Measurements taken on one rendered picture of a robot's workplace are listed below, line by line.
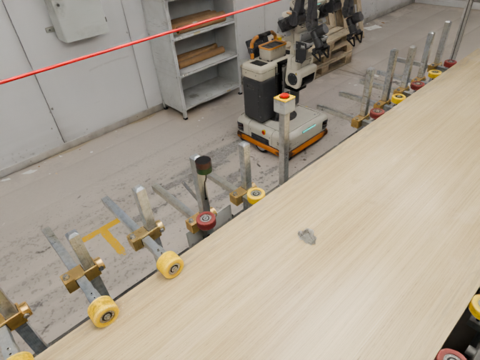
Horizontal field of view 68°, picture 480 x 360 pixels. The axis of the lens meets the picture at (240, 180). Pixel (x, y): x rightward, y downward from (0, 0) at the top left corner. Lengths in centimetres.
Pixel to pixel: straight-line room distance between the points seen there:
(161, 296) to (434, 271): 91
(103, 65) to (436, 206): 333
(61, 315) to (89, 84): 233
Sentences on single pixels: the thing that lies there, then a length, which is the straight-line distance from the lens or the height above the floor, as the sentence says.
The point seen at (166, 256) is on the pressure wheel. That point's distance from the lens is 126.
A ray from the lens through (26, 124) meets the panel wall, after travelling 393.
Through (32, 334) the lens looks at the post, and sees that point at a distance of 143.
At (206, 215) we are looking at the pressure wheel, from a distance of 148.
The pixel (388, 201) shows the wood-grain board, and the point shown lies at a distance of 159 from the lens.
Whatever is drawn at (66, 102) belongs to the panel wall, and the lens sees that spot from 397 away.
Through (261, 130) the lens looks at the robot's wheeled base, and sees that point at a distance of 330.
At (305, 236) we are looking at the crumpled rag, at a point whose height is 91.
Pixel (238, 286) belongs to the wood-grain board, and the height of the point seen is 90.
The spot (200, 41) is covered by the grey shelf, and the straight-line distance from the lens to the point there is 460.
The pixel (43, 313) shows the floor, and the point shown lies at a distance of 263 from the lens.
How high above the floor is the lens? 191
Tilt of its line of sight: 38 degrees down
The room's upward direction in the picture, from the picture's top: 5 degrees counter-clockwise
